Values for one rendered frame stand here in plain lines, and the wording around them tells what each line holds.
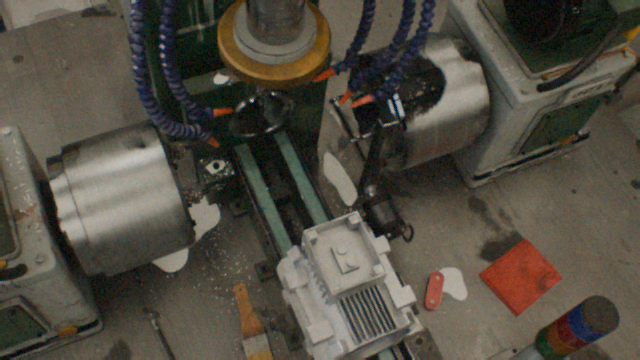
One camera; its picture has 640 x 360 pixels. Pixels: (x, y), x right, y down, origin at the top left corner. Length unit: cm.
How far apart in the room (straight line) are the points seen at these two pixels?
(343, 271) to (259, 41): 39
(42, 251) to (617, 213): 126
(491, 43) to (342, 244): 52
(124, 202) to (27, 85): 68
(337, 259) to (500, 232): 56
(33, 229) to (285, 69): 47
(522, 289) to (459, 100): 47
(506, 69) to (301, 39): 47
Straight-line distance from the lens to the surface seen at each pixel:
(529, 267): 155
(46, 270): 111
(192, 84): 125
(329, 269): 112
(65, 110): 169
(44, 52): 180
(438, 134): 130
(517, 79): 134
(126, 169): 115
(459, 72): 131
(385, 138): 113
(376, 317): 111
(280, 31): 100
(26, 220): 115
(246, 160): 142
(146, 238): 117
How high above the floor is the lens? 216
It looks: 62 degrees down
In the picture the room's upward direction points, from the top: 10 degrees clockwise
